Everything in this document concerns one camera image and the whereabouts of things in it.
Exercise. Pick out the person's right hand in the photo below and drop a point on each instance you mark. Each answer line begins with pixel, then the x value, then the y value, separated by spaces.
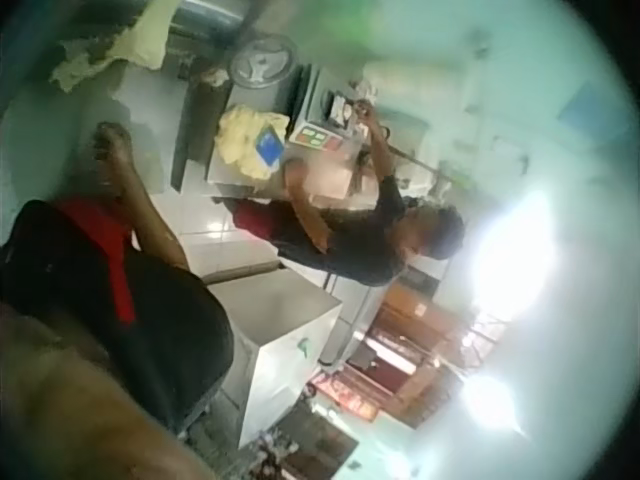
pixel 116 155

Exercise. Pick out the person's right fingers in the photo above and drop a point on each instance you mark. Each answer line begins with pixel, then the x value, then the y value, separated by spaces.
pixel 103 142

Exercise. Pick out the pale yellow dough sheet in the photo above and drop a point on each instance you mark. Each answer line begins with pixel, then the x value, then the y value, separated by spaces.
pixel 135 45

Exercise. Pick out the steel work table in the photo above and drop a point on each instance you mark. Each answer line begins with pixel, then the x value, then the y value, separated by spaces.
pixel 220 165

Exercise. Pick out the yellow dough heap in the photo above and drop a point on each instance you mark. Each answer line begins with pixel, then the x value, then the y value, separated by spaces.
pixel 240 140

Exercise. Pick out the blue packet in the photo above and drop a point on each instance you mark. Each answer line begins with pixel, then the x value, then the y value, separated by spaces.
pixel 270 147

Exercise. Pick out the white digital weighing scale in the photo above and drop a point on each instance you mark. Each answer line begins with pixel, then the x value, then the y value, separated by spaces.
pixel 320 132

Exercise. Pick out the white chest freezer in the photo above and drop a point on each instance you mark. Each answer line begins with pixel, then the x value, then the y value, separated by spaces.
pixel 285 330

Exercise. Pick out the wooden shelf with goods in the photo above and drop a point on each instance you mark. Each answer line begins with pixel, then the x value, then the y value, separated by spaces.
pixel 400 345

